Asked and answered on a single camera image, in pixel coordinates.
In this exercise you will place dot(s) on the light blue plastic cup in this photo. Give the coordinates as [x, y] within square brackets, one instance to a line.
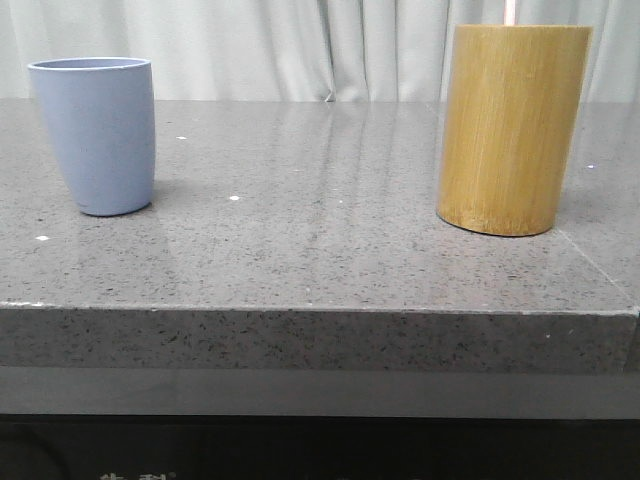
[99, 112]

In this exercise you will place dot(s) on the pink chopstick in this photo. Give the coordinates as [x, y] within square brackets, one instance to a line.
[509, 12]

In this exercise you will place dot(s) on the white curtain backdrop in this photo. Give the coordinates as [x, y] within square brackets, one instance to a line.
[328, 51]

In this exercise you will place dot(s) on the bamboo cylindrical holder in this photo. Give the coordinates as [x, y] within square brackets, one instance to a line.
[512, 103]

